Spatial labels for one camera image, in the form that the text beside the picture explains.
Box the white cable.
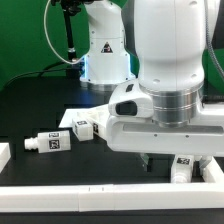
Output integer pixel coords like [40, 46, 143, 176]
[43, 0, 86, 66]

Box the white tag sheet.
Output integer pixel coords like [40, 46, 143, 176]
[59, 108, 92, 128]

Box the white square table top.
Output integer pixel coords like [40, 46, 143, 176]
[79, 104, 109, 139]

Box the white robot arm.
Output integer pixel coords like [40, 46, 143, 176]
[88, 0, 224, 172]

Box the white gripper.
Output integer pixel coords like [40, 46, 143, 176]
[106, 83, 224, 175]

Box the black cable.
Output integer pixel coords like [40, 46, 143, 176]
[2, 61, 73, 91]

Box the white front fence rail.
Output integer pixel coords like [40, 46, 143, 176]
[0, 183, 224, 212]

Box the white left fence block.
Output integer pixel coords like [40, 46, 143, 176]
[0, 143, 11, 173]

